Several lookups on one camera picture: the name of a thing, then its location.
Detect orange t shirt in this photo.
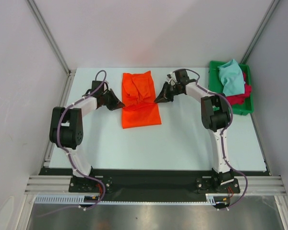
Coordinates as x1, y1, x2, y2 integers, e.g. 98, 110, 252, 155
121, 71, 162, 129

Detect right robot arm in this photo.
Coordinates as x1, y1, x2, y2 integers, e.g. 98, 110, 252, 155
154, 69, 234, 192

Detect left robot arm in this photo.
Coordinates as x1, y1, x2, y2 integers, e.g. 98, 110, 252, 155
49, 80, 125, 192

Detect green plastic bin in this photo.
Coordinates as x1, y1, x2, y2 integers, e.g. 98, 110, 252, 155
208, 61, 254, 115

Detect teal t shirt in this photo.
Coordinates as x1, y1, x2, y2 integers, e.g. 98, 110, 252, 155
217, 59, 245, 96

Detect red t shirt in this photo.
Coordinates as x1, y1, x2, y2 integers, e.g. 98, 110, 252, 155
226, 72, 252, 105

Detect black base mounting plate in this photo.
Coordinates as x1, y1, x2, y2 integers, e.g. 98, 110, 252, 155
39, 168, 270, 203

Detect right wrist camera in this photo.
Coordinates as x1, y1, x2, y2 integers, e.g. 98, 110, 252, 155
167, 72, 177, 85

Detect left aluminium corner post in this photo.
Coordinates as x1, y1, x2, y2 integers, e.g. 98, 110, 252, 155
25, 0, 72, 75

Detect aluminium corner post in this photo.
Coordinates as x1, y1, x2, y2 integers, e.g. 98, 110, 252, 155
25, 0, 72, 75
240, 0, 282, 64

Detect white slotted cable duct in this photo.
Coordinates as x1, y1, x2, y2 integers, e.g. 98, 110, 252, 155
34, 195, 229, 206

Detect right aluminium corner post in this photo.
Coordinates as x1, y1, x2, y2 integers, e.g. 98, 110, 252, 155
240, 0, 282, 64

